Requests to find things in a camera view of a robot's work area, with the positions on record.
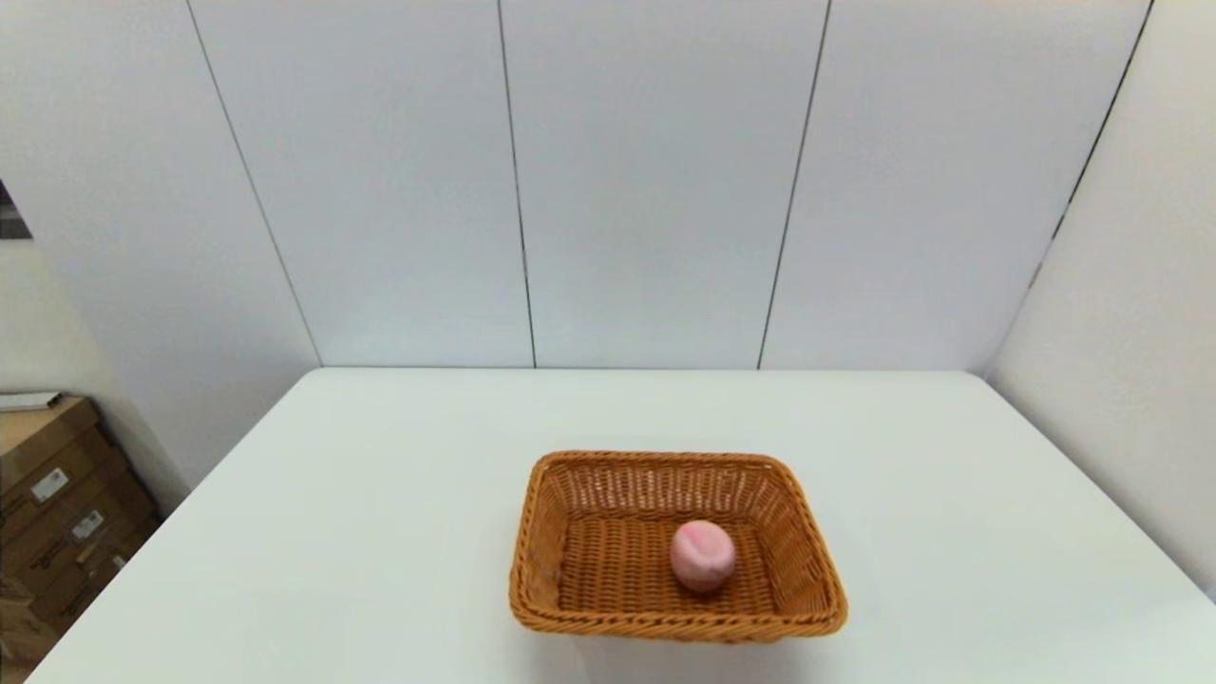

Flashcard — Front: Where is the orange woven wicker basket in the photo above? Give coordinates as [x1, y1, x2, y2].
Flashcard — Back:
[507, 449, 850, 645]

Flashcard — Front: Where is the pink peach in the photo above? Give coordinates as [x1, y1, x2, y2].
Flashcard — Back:
[670, 520, 737, 594]

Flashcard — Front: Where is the small cardboard box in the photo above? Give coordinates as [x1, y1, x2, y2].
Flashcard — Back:
[0, 397, 102, 493]

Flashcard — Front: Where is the cardboard box with white labels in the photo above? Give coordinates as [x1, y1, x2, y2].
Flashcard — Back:
[0, 429, 160, 636]

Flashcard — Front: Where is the low cardboard box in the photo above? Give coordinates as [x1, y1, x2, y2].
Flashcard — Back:
[0, 575, 60, 684]

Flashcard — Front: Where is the dark wall picture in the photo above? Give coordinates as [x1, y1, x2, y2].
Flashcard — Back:
[0, 180, 33, 240]

